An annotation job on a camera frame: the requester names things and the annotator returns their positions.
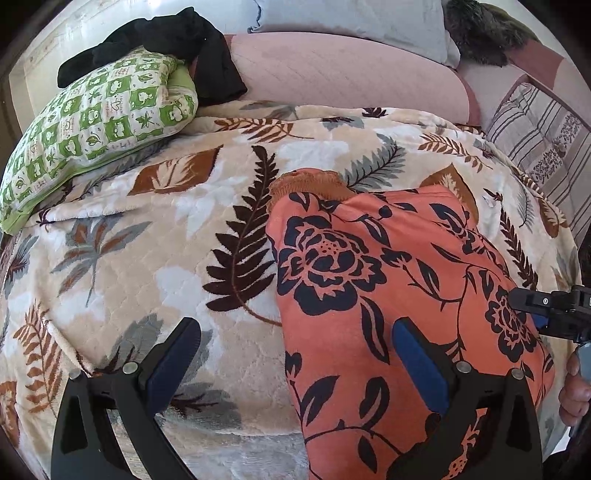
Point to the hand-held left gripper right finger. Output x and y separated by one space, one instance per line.
422 364

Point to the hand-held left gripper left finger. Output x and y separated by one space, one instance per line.
173 364

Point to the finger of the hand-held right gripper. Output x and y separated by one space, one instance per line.
535 300
561 330

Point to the orange floral garment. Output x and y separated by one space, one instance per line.
369 323

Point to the person's right hand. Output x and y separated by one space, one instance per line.
575 401

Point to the cream leaf print blanket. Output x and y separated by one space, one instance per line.
138 277

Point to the striped grey pillow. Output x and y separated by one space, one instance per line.
545 138

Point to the green checkered pillow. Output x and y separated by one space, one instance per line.
92 120

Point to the dark furry cushion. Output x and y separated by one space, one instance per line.
489 27

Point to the pink bolster cushion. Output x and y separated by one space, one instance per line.
346 74

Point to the light grey pillow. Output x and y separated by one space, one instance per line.
360 23

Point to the black cloth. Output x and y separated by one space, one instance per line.
184 32

